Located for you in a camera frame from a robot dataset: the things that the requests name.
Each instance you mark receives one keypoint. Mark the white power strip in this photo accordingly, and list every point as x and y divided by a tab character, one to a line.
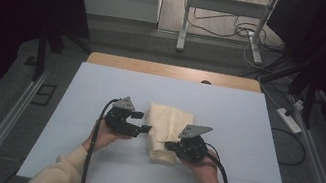
288	120

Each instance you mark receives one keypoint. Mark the person's left hand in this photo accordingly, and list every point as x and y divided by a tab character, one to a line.
103	137

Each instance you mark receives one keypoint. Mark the black table grommet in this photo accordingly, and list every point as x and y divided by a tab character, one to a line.
206	82

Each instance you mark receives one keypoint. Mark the wooden table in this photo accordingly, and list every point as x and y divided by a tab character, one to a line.
155	68

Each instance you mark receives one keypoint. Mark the cream sweatshirt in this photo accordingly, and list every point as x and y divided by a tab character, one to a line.
166	126

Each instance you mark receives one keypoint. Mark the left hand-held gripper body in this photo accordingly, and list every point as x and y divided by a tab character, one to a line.
118	119

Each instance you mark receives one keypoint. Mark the person's right hand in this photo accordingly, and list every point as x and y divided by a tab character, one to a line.
202	173

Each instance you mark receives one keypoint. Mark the white metal stand frame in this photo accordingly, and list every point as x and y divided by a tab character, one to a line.
223	5

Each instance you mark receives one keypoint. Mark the pale blue foam mat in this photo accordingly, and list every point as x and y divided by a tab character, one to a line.
247	120

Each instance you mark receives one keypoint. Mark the black metal stand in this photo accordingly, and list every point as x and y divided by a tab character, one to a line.
308	103
43	50

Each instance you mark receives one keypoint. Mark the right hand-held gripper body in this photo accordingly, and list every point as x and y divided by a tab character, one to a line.
191	147

